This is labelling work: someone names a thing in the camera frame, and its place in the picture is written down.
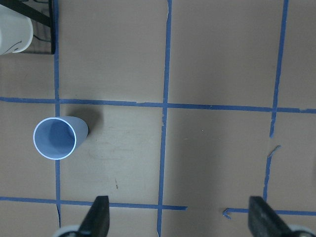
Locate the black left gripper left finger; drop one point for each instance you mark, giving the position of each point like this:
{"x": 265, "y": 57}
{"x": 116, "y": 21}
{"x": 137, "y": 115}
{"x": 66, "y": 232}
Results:
{"x": 97, "y": 221}

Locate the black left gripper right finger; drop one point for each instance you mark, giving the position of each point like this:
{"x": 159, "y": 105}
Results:
{"x": 263, "y": 220}

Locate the light blue plastic cup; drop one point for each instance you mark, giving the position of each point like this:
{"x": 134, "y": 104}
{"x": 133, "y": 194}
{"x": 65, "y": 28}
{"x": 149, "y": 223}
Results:
{"x": 56, "y": 138}

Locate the white ceramic mug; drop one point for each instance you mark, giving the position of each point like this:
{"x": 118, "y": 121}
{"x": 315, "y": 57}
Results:
{"x": 16, "y": 31}

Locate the black wire mug rack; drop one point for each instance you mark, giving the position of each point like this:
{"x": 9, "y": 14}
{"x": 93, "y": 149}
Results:
{"x": 42, "y": 16}

